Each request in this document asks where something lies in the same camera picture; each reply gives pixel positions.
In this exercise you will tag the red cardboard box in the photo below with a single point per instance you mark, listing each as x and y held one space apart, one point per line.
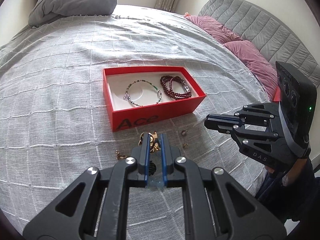
150 113

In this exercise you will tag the grey checked bedspread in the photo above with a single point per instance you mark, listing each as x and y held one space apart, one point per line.
62 80

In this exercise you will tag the black flower ornament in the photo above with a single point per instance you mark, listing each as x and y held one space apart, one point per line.
151 168

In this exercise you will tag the pink velvet pillow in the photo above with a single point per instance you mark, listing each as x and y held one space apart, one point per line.
255 62
212 27

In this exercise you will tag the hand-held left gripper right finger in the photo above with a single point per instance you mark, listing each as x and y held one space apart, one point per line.
163 155

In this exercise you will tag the person's right hand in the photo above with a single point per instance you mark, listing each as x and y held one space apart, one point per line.
301 167

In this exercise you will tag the small gold stud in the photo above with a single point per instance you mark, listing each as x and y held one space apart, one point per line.
185 144

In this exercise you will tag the grey pillow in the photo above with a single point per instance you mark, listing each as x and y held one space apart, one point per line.
75 0

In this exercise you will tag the person's right forearm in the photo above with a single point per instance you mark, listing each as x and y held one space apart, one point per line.
280 197

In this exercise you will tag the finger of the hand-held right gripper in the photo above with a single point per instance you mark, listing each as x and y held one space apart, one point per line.
217 127
220 117

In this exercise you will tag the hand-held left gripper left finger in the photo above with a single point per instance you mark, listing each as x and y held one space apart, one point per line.
147 155

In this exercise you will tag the red box lid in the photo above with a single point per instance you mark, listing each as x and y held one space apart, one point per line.
276 95

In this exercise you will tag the grey quilted headboard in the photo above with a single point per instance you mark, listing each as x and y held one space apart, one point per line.
262 20

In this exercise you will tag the small gold earring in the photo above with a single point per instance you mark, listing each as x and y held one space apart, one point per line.
121 155

